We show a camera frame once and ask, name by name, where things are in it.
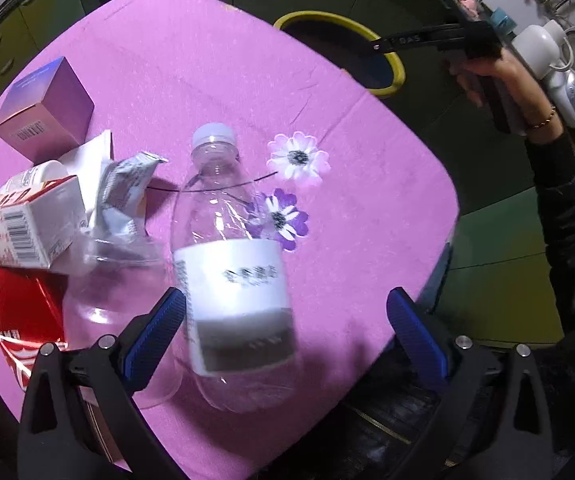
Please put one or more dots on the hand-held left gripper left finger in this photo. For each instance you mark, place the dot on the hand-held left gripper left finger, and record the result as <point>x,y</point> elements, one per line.
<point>155,340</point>

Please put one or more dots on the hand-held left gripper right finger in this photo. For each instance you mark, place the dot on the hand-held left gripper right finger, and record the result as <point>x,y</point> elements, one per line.
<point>415,335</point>

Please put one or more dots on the clear bottle with white label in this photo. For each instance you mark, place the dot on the clear bottle with white label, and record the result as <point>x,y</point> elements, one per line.
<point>232,280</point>

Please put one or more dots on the yellow-rimmed trash bin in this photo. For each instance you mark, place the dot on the yellow-rimmed trash bin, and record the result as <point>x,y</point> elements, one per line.
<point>317,14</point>

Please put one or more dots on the shiny red box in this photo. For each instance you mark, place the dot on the shiny red box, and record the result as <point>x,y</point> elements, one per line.
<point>22,305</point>

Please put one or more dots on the silver snack wrapper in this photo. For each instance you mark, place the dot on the silver snack wrapper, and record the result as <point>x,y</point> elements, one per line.
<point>122,185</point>

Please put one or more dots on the white and red milk carton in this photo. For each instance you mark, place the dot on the white and red milk carton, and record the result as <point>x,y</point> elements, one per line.
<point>22,230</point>

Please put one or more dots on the white paper piece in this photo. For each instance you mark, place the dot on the white paper piece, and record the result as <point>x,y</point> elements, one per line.
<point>89,152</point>

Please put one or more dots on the small white plastic bottle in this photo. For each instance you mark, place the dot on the small white plastic bottle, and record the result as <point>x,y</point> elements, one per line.
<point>32,175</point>

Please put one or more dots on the purple cardboard box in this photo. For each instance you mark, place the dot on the purple cardboard box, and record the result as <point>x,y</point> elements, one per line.
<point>52,95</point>

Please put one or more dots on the person's right forearm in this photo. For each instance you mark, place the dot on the person's right forearm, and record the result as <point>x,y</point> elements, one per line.
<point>565,200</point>

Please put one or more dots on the person's right hand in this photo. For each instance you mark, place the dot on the person's right hand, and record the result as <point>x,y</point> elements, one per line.
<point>520,85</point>

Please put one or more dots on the teal cup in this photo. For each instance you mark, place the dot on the teal cup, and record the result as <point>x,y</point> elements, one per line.
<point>503,19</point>

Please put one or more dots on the white kettle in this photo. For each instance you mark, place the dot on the white kettle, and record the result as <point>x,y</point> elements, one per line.
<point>535,47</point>

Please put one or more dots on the silver and white appliance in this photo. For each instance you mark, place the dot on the silver and white appliance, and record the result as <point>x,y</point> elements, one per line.
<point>570,95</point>

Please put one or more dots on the pink floral tablecloth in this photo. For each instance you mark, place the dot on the pink floral tablecloth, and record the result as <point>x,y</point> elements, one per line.
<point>217,85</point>

